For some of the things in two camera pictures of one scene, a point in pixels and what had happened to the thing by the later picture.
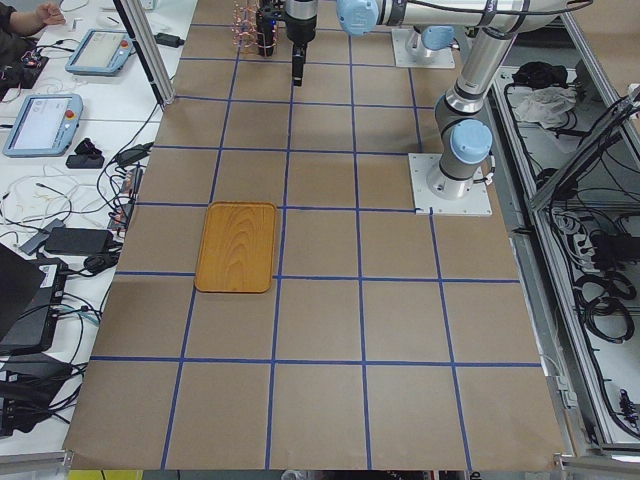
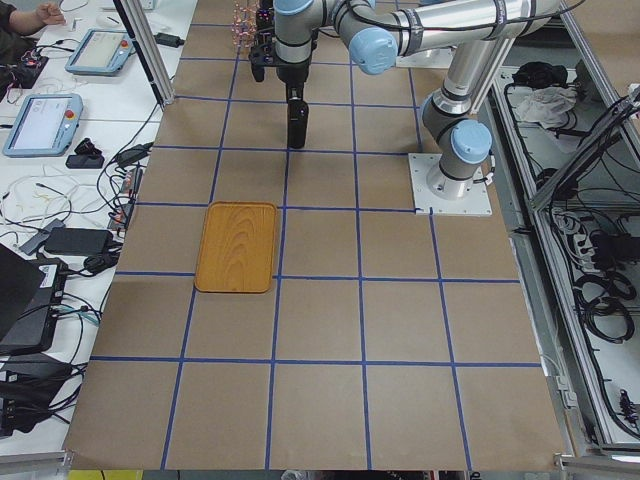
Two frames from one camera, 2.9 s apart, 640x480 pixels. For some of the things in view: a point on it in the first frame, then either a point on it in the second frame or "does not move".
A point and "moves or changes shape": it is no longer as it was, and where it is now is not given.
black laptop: x=31 y=293 does not move
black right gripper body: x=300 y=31 to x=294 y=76
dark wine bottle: x=299 y=52 moves or changes shape
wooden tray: x=237 y=248 does not move
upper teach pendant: x=101 y=53 does not move
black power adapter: x=78 y=241 does not move
